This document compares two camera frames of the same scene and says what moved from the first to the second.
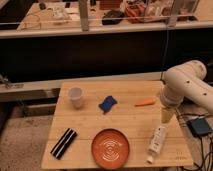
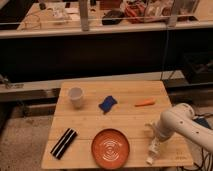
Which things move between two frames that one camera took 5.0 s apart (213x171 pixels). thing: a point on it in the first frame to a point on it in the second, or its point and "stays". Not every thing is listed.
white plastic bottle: (156, 142) stays
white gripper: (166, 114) to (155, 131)
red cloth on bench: (136, 13) stays
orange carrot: (145, 102) stays
